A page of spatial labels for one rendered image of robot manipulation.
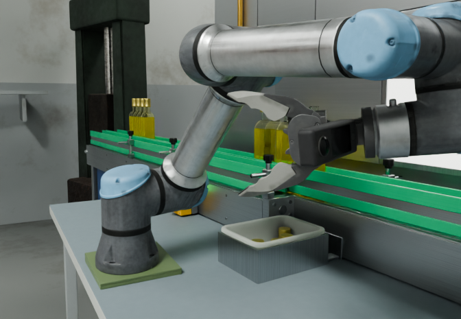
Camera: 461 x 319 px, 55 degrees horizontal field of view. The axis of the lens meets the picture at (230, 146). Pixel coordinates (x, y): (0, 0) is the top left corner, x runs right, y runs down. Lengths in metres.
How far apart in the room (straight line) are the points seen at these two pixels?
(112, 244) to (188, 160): 0.26
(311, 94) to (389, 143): 0.90
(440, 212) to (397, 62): 0.59
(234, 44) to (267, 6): 1.09
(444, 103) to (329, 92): 0.85
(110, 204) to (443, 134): 0.72
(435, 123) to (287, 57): 0.21
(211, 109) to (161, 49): 3.90
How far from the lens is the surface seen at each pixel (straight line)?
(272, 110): 0.63
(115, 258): 1.09
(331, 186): 1.24
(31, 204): 4.64
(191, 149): 1.01
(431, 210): 1.06
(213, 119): 0.95
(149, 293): 1.02
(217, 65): 0.72
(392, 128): 0.62
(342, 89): 1.41
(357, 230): 1.17
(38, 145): 4.56
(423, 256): 1.07
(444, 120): 0.62
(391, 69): 0.51
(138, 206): 1.05
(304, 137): 0.54
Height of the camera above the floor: 1.17
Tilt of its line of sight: 6 degrees down
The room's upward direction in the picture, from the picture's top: straight up
